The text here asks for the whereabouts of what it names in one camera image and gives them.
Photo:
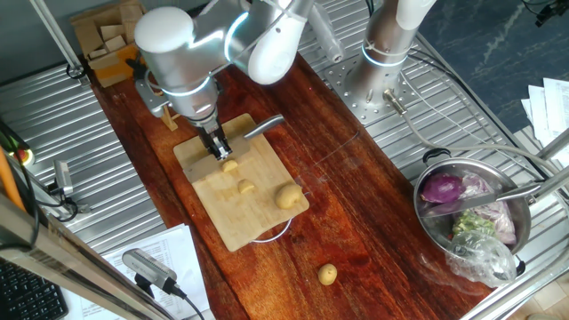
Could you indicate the cut potato piece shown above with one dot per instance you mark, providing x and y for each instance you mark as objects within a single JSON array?
[
  {"x": 246, "y": 186},
  {"x": 229, "y": 166}
]

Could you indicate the small wooden block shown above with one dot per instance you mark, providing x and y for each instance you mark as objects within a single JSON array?
[{"x": 98, "y": 53}]

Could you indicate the small grey camera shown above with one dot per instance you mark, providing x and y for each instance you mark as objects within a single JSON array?
[{"x": 63, "y": 175}]

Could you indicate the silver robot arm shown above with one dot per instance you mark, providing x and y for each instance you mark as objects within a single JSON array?
[{"x": 186, "y": 53}]

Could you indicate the steel cooking pot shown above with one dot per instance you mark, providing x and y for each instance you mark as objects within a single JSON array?
[{"x": 438, "y": 227}]

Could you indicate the printed paper sheet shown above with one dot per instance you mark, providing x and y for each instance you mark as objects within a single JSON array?
[{"x": 173, "y": 249}]

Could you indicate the black overhead camera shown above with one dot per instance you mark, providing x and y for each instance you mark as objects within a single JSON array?
[{"x": 549, "y": 10}]

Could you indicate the slim steel kitchen knife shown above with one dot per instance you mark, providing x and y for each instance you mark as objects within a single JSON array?
[{"x": 511, "y": 194}]

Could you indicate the red emergency stop button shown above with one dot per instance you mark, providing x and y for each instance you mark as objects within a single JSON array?
[{"x": 24, "y": 156}]

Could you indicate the steel cleaver knife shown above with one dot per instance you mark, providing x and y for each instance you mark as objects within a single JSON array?
[{"x": 264, "y": 126}]

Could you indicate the aluminium frame bar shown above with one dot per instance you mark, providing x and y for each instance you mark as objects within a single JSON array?
[
  {"x": 53, "y": 35},
  {"x": 551, "y": 183},
  {"x": 553, "y": 144},
  {"x": 66, "y": 262},
  {"x": 515, "y": 293}
]

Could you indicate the black keyboard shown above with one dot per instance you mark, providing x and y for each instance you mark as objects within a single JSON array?
[{"x": 26, "y": 298}]

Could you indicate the cardboard box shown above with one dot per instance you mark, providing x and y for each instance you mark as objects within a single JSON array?
[{"x": 111, "y": 73}]

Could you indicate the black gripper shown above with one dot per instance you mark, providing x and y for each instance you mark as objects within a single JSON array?
[{"x": 210, "y": 129}]

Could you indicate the green leafy vegetable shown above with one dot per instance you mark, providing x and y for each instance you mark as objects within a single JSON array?
[{"x": 471, "y": 223}]

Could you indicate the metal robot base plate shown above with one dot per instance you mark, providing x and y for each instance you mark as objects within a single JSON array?
[{"x": 369, "y": 111}]

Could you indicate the clear plastic bag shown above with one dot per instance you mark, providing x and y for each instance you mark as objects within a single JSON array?
[{"x": 482, "y": 260}]

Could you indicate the bag of purple vegetables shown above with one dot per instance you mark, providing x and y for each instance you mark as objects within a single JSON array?
[{"x": 500, "y": 218}]

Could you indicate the stack of printed papers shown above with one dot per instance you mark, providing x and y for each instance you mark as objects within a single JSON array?
[{"x": 555, "y": 106}]

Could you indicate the purple onion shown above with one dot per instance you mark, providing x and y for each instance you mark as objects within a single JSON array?
[{"x": 441, "y": 188}]

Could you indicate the small whole potato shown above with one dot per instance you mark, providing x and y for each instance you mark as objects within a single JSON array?
[{"x": 327, "y": 274}]

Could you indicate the large peeled potato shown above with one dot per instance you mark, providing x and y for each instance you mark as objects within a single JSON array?
[{"x": 288, "y": 196}]

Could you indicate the silver camera on stand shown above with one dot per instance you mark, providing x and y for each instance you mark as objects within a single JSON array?
[{"x": 146, "y": 266}]

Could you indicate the bamboo cutting board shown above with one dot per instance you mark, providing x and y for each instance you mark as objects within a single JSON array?
[{"x": 231, "y": 222}]

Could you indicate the orange pole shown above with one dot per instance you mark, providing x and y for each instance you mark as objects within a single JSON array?
[{"x": 8, "y": 178}]

